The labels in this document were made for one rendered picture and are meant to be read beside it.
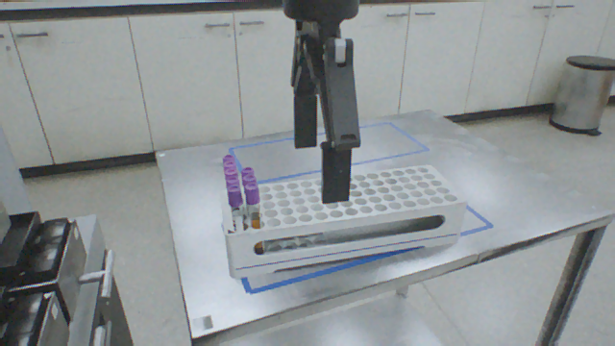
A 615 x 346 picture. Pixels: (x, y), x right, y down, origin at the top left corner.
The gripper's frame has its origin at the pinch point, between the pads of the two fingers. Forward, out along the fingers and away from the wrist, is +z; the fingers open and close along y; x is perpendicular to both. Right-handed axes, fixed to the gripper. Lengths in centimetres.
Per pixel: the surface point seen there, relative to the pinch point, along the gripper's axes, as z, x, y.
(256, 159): 11.2, 4.9, 24.5
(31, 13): 9, 88, 192
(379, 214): 5.1, -6.0, -5.0
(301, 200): 5.3, 2.1, 0.6
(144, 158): 90, 52, 195
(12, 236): 11.1, 38.9, 9.5
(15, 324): 11.4, 33.8, -6.2
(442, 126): 11.2, -34.6, 30.2
